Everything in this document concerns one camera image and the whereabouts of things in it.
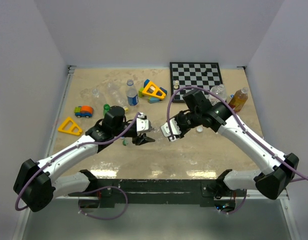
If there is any yellow triangle toy block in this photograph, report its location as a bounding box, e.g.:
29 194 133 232
143 80 167 100

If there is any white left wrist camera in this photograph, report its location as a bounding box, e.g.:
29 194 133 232
136 112 152 134

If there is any black white chessboard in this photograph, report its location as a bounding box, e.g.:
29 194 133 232
170 62 223 95

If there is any brown tea bottle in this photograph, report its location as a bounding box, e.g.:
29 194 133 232
228 87 248 113

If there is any black table edge rail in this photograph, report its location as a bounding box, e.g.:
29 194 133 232
56 169 289 210

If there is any green plastic bottle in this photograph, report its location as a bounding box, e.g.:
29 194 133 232
103 104 110 116

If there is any clear bottle white cap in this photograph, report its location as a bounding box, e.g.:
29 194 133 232
150 126 162 137

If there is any clear bottle far left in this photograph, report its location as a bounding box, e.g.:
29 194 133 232
92 88 100 98

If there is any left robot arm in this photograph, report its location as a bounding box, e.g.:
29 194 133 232
13 106 154 212

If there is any teal green toy block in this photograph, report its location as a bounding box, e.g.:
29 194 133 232
148 97 161 104

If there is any clear fruit drink bottle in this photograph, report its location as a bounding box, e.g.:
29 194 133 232
208 84 227 106

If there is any clear bottle yellow cap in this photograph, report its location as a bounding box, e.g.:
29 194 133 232
107 82 129 113

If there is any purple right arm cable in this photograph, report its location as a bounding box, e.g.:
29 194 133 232
167 86 308 216

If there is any Pepsi label clear bottle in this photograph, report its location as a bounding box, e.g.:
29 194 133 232
126 79 138 106

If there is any blue purple toy block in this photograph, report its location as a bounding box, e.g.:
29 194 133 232
160 87 167 95

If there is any orange blue toy car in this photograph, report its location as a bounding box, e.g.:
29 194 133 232
74 105 94 118

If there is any yellow triangle toy frame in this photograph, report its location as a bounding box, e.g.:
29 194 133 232
58 117 83 136

